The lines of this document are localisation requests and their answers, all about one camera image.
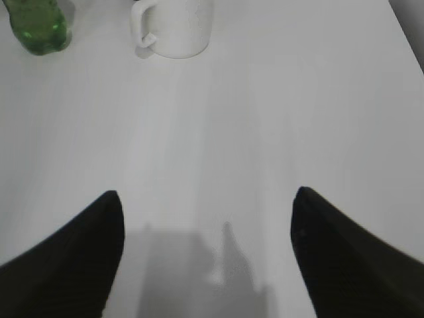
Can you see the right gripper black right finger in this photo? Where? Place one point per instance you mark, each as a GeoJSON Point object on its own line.
{"type": "Point", "coordinates": [348, 271]}

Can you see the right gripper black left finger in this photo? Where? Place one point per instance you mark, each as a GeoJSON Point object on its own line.
{"type": "Point", "coordinates": [71, 272]}

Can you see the green plastic bottle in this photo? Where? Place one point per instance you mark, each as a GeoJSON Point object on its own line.
{"type": "Point", "coordinates": [40, 26]}

